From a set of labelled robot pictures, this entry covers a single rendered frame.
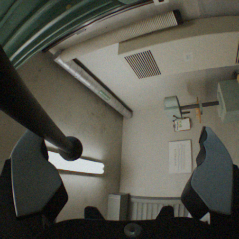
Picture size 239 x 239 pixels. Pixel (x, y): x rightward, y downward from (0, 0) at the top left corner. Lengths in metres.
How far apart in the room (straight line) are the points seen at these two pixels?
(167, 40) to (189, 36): 0.22
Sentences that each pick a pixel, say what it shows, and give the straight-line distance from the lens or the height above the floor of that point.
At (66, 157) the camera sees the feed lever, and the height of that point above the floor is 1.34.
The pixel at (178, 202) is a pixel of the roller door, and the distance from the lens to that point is 2.92.
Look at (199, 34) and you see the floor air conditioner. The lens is 1.51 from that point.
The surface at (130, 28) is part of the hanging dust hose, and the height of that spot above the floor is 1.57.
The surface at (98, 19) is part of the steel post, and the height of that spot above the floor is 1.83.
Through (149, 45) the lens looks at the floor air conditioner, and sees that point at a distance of 1.51.
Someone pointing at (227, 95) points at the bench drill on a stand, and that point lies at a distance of 2.26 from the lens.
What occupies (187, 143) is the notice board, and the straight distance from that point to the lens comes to 2.97.
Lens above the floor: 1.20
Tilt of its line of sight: 27 degrees up
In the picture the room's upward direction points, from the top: 98 degrees counter-clockwise
